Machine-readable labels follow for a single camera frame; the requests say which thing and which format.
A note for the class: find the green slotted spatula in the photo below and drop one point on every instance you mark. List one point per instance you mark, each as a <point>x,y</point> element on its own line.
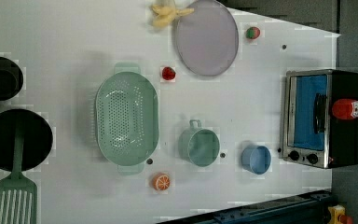
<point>18,194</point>

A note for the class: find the orange slice toy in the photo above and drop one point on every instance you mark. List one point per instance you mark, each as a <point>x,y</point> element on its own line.
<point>161,181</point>

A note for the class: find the lilac round plate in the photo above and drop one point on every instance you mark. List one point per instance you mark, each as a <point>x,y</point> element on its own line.
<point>207,40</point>

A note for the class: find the blue cup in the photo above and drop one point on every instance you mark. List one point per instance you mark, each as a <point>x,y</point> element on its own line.
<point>256,159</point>

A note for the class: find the green mug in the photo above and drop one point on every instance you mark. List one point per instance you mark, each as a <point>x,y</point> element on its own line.
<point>198,145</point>

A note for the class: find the small black pot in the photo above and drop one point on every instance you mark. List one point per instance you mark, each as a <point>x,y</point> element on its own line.
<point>11,79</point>

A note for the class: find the large black pan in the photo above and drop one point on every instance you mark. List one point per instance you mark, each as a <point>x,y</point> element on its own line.
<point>38,138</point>

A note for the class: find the yellow toy banana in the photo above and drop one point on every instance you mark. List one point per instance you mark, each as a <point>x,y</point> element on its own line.
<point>166,12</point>

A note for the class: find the red green toy strawberry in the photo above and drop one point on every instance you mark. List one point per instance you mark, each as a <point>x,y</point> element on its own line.
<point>252,33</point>

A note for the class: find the green perforated colander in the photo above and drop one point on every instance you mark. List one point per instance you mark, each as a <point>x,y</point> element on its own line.
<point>126,112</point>

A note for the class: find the red felt ketchup bottle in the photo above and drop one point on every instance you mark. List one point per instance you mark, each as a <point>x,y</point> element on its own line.
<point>345,109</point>

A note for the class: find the black toaster oven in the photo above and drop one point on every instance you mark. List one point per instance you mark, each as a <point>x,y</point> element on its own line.
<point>312,135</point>

